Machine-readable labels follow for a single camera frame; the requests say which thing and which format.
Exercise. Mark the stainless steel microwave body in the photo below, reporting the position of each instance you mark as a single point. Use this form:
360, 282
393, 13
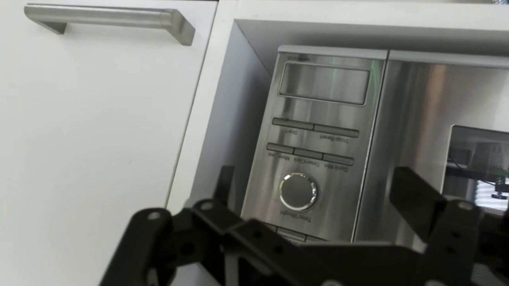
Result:
328, 105

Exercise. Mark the silver microwave control knob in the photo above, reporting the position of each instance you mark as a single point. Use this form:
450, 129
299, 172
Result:
298, 191

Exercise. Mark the stainless steel microwave door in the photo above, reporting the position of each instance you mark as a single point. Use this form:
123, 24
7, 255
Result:
407, 132

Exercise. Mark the white cabinet door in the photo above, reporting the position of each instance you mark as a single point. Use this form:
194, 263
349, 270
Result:
80, 159

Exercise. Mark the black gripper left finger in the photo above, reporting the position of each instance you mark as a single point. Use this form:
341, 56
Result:
153, 248

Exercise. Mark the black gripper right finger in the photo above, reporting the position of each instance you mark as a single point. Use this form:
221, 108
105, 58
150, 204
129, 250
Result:
455, 239

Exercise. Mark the stainless steel microwave oven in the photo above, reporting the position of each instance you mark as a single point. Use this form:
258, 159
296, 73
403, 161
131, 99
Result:
228, 132

